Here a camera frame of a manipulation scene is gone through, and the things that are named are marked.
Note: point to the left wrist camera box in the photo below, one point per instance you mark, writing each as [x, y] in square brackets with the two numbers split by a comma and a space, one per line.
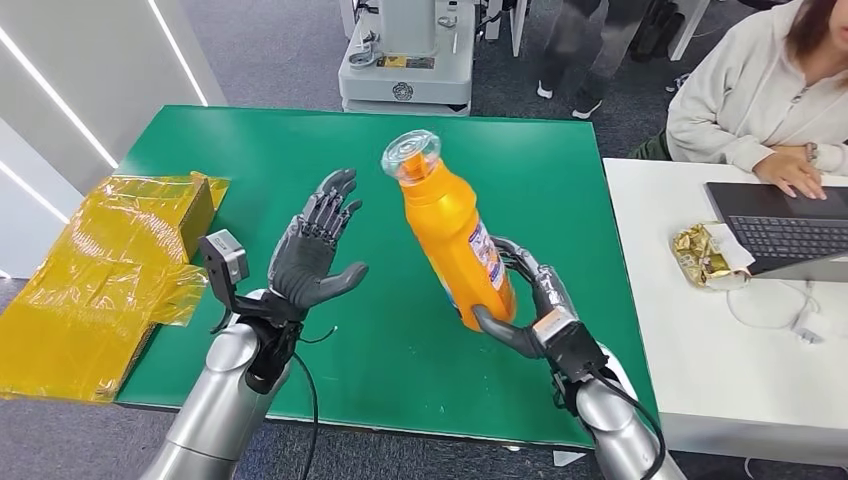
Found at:
[225, 262]

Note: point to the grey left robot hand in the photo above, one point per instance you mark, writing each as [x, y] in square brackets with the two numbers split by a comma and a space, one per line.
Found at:
[305, 265]

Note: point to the green table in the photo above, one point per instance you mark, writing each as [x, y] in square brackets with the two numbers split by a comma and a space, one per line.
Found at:
[265, 152]

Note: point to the person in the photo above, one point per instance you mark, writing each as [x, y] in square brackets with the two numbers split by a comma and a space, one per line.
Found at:
[570, 46]
[729, 99]

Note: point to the person's hand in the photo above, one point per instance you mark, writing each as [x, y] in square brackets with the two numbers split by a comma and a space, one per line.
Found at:
[788, 173]

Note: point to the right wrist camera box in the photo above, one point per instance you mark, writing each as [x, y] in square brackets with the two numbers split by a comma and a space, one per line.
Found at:
[573, 348]

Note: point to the gold foil wrapper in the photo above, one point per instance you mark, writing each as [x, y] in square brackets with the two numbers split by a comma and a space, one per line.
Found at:
[696, 255]

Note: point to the wrist watch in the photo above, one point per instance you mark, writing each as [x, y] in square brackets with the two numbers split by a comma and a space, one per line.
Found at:
[811, 154]

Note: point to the black shoes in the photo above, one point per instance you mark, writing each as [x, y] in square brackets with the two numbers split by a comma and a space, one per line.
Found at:
[666, 30]

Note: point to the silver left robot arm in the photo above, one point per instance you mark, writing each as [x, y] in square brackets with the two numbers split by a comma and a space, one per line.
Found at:
[218, 397]

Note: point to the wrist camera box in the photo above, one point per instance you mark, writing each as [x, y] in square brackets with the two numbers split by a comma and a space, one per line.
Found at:
[225, 262]
[573, 348]

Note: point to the orange plastic bottle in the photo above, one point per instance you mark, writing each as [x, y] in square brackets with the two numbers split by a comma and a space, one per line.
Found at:
[450, 238]

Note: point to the white furniture panel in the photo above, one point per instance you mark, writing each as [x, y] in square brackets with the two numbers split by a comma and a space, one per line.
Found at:
[519, 23]
[689, 26]

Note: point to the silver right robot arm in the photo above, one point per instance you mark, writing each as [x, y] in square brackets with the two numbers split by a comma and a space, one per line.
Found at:
[616, 424]

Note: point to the white power adapter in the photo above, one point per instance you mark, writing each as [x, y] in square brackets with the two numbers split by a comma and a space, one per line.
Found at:
[811, 328]

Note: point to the white robot stand base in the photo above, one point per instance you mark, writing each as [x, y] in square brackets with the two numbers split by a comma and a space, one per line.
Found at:
[411, 76]

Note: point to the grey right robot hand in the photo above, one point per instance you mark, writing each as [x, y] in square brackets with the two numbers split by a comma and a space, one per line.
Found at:
[550, 295]

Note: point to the yellow taped cardboard box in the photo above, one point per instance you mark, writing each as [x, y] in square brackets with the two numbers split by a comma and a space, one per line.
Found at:
[99, 285]

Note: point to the white desk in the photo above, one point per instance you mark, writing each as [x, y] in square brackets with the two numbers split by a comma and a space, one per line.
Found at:
[696, 371]

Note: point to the black laptop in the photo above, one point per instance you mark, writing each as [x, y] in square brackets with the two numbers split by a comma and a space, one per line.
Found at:
[782, 232]

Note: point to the white paper scrap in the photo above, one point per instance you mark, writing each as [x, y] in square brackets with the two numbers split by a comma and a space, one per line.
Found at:
[566, 457]

